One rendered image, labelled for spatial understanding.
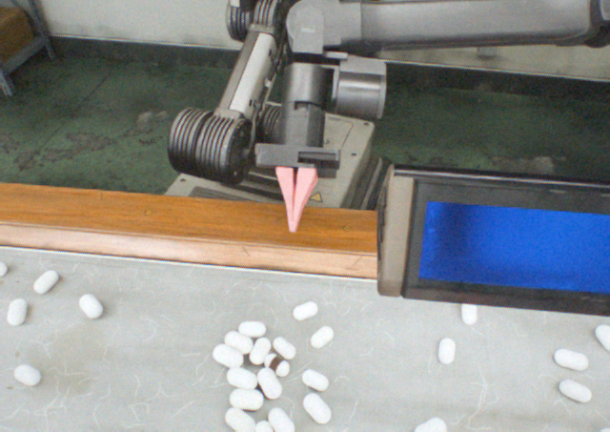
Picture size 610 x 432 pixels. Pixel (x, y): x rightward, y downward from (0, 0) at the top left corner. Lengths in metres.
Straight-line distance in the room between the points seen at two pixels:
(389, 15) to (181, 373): 0.50
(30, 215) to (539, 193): 0.72
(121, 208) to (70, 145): 1.60
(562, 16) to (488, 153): 1.59
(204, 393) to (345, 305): 0.21
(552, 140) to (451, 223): 2.18
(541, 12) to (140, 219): 0.61
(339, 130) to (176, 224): 0.78
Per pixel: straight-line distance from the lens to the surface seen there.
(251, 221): 0.73
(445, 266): 0.29
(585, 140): 2.53
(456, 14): 0.65
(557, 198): 0.30
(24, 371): 0.67
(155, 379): 0.63
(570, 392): 0.66
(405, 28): 0.64
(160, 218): 0.76
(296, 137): 0.58
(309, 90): 0.60
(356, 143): 1.37
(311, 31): 0.61
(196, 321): 0.66
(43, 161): 2.34
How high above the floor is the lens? 1.28
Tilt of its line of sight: 44 degrees down
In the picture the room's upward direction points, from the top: straight up
